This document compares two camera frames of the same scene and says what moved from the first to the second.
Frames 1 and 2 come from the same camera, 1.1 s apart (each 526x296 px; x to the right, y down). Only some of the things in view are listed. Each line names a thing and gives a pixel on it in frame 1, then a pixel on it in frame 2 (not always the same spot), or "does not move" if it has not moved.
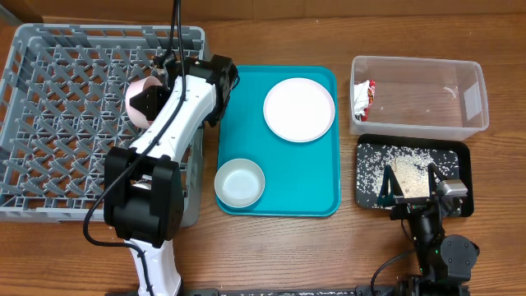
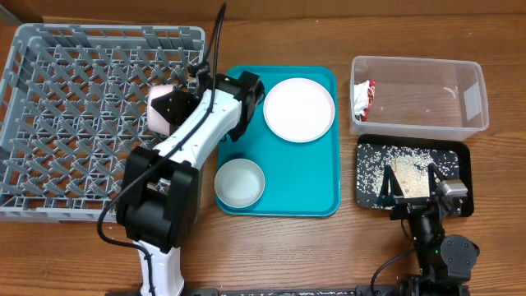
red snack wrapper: x=364 y=94 does not move
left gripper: x=158 y=95 → x=182 y=104
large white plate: x=299 y=109 does not move
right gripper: x=406 y=209 does not move
